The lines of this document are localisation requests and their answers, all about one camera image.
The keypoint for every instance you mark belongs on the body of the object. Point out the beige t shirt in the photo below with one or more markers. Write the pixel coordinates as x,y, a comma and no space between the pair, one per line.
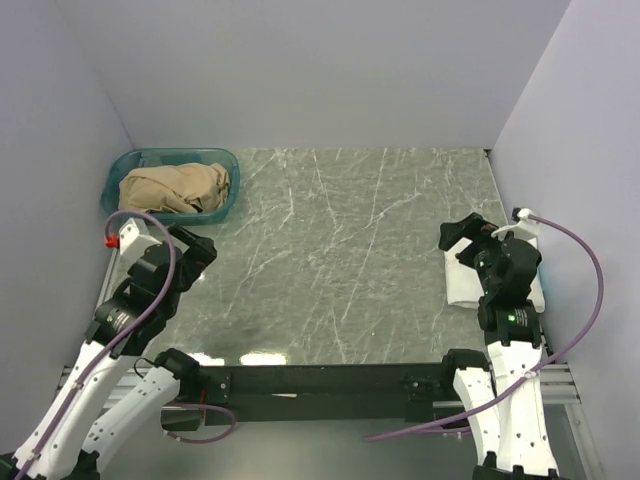
183,189

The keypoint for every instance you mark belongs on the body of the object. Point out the teal plastic laundry basket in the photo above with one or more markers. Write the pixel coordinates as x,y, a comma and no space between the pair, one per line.
150,157

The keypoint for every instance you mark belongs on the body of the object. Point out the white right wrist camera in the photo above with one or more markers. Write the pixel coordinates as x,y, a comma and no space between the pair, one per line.
523,226

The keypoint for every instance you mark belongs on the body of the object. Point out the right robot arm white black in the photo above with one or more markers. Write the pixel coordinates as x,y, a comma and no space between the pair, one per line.
502,394

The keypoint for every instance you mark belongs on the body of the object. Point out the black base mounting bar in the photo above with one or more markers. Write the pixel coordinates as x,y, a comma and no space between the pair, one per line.
414,393

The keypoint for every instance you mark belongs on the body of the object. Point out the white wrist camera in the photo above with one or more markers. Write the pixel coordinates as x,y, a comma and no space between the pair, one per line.
523,226
132,240

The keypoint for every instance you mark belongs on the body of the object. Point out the folded white t shirt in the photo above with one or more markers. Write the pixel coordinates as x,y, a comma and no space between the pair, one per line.
463,287

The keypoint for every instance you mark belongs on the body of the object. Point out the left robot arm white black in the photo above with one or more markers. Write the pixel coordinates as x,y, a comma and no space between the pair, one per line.
78,436

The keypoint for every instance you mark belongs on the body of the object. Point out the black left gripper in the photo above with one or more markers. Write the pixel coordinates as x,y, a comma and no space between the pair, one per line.
200,253

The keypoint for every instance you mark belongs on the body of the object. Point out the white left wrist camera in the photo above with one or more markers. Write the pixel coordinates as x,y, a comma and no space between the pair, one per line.
132,240

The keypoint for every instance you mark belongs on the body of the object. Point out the aluminium frame rail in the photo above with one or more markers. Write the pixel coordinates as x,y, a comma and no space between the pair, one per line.
557,388

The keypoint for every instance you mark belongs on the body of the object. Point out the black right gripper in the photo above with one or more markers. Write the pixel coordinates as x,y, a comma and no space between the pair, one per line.
474,227

